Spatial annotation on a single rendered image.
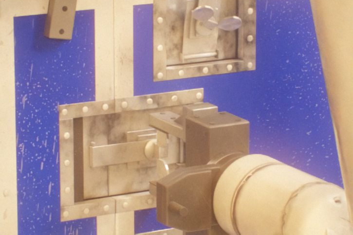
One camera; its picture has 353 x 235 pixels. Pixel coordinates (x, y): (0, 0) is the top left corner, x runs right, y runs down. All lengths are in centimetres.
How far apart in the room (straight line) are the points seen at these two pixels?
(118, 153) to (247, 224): 28
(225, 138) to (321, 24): 38
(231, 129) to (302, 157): 26
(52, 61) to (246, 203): 29
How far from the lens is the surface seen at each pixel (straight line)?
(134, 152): 208
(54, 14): 198
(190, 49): 209
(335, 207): 177
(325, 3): 157
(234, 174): 187
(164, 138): 206
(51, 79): 201
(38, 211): 204
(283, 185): 181
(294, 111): 216
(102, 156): 206
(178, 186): 188
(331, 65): 159
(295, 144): 217
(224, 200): 187
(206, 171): 189
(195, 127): 194
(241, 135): 194
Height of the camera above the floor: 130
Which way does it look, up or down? 13 degrees down
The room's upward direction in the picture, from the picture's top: straight up
